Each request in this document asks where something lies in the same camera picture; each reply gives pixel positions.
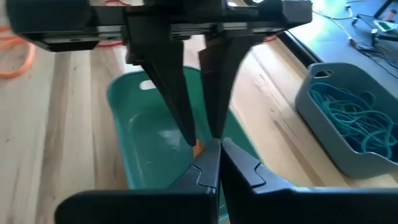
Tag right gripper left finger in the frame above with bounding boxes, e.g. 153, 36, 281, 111
55, 138, 221, 224

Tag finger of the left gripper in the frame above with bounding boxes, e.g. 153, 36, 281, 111
198, 32, 268, 139
126, 18, 197, 147

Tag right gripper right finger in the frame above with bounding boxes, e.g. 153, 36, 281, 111
220, 136, 398, 224

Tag wide blue rubber band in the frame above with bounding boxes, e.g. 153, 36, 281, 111
310, 82, 379, 138

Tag green plastic basket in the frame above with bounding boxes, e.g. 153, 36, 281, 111
106, 65, 262, 224

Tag blue-grey plastic basket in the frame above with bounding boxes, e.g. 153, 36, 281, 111
294, 62, 398, 180

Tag white cable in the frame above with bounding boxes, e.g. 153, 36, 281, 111
312, 0, 356, 43

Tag black desk cables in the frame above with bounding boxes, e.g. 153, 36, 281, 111
350, 39, 398, 70

